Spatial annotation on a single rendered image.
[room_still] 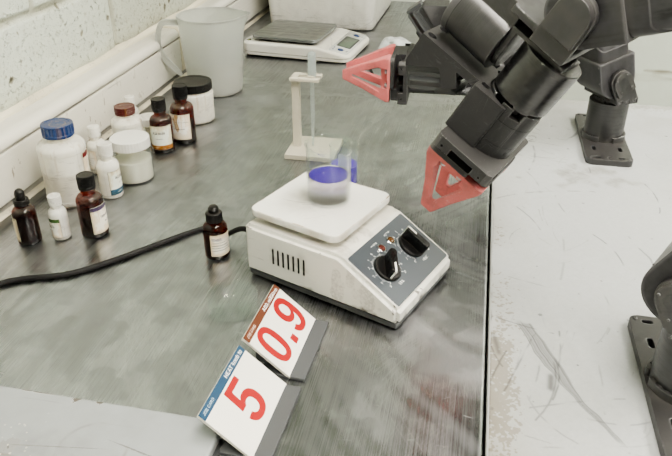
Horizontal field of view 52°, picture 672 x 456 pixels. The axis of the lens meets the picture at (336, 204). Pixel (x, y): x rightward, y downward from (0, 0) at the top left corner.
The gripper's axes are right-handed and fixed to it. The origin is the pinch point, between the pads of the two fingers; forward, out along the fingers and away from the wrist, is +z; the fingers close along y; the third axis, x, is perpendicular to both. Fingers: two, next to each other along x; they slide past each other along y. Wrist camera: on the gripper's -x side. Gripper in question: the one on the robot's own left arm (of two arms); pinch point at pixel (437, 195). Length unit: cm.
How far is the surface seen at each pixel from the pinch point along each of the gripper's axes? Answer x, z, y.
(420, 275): 4.4, 7.3, 2.8
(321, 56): -45, 39, -64
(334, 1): -59, 41, -90
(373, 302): 2.8, 8.7, 9.4
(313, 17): -62, 47, -88
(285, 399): 3.3, 11.3, 23.4
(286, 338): -0.9, 12.3, 17.8
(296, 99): -28.3, 20.5, -22.6
